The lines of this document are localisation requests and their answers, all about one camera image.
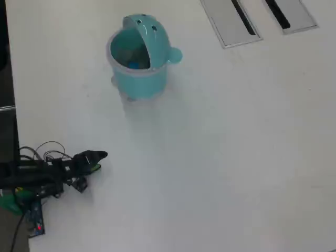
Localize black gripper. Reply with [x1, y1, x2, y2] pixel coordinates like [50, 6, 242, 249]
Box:
[64, 150, 109, 179]

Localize teal animal-shaped bin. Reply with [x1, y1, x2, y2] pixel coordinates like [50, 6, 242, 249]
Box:
[106, 13, 183, 102]

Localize blue circuit board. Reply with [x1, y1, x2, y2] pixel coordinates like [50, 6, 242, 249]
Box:
[25, 199, 45, 238]

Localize green table clamp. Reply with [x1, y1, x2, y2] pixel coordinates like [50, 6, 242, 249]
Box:
[0, 187, 34, 216]

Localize thin black wires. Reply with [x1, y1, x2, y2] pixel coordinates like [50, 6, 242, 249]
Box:
[18, 141, 74, 162]

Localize thick black cable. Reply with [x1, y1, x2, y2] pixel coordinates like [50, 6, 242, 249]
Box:
[9, 212, 27, 252]

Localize grey table cable hatch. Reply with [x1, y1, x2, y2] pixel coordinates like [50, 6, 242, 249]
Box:
[199, 0, 263, 49]
[262, 0, 318, 36]

